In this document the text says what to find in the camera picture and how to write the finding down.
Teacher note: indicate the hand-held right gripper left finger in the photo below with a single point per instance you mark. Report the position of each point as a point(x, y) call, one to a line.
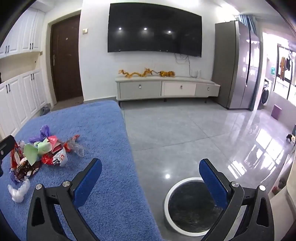
point(89, 183)

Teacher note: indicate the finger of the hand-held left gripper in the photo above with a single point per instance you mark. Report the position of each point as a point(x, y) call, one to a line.
point(6, 144)

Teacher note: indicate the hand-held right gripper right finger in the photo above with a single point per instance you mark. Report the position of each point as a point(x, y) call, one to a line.
point(212, 185)

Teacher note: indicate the green paper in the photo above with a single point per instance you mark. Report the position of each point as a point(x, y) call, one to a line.
point(31, 151)

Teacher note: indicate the white round waste bin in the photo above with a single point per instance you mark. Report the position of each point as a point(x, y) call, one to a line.
point(189, 204)

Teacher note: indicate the brown snack packet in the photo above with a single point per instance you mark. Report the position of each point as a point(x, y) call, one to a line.
point(24, 171)

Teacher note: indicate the red striped snack packet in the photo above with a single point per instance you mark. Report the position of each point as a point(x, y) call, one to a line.
point(16, 154)

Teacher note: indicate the white printed snack packet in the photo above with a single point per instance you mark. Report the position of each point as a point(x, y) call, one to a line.
point(60, 158)

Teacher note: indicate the red clear plastic wrapper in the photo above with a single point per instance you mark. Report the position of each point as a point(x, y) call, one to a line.
point(75, 146)

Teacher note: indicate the purple plastic bag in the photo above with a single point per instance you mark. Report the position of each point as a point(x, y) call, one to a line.
point(44, 131)

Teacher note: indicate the red foil wrapper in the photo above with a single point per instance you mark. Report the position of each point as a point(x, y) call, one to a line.
point(47, 159)

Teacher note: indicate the white base cabinets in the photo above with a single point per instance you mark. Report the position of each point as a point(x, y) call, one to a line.
point(20, 99)

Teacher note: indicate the white plastic bag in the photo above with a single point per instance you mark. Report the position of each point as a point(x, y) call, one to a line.
point(17, 193)

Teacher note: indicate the grey slippers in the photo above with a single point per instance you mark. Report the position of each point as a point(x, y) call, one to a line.
point(44, 110)

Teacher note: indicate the blue fluffy blanket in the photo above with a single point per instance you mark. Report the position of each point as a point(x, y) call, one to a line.
point(104, 129)

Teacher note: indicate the small black object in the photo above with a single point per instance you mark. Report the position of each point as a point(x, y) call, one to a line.
point(288, 137)

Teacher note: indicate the purple stool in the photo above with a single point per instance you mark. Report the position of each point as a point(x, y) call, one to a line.
point(276, 112)

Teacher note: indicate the dark brown door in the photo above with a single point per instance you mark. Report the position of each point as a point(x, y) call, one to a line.
point(67, 60)

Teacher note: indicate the washing machine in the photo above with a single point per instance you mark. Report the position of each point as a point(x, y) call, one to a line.
point(264, 95)

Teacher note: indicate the white television console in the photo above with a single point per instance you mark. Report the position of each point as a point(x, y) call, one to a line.
point(141, 89)

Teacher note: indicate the golden dragon figurine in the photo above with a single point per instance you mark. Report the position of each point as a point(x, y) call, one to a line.
point(136, 74)

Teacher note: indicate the balcony window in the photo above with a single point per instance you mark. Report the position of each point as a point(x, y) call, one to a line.
point(283, 88)

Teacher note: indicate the golden tiger figurine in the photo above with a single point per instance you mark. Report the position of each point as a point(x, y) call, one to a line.
point(167, 74)

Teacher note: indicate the grey refrigerator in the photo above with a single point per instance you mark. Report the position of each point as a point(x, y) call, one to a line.
point(231, 64)

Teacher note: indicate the hanging clothes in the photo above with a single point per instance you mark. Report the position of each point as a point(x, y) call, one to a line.
point(283, 67)

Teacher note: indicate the white wall cabinets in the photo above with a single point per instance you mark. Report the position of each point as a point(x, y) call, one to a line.
point(25, 34)

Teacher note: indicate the wall light switch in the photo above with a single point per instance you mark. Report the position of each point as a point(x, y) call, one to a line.
point(85, 31)

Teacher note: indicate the black wall television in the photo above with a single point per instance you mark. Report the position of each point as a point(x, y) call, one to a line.
point(152, 30)

